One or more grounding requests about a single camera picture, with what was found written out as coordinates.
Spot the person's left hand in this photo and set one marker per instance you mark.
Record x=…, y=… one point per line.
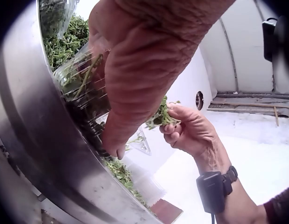
x=144, y=58

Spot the person's right hand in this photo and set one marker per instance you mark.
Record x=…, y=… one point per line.
x=195, y=135

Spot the person's right fingers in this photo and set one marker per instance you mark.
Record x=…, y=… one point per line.
x=170, y=136

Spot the person's left thumb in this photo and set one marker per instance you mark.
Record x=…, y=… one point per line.
x=122, y=130

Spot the person's right thumb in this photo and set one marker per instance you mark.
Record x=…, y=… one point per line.
x=181, y=112

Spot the person's left fingers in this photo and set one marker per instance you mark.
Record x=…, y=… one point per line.
x=96, y=46

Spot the bunch of green sprouts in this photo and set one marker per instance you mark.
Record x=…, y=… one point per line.
x=161, y=116

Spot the clear plastic container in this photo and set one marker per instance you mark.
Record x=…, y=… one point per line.
x=74, y=74

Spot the pile of green sprouts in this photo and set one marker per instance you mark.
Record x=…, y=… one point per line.
x=74, y=35

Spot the stack of clear plastic containers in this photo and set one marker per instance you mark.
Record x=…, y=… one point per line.
x=146, y=182

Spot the black wrist band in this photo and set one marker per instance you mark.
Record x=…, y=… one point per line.
x=213, y=189

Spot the red-brown flat board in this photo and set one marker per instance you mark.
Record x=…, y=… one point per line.
x=166, y=210

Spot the large steel bowl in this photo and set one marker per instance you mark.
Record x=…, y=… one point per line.
x=34, y=116

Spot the thin wooden stick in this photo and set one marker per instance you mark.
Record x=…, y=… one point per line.
x=276, y=115

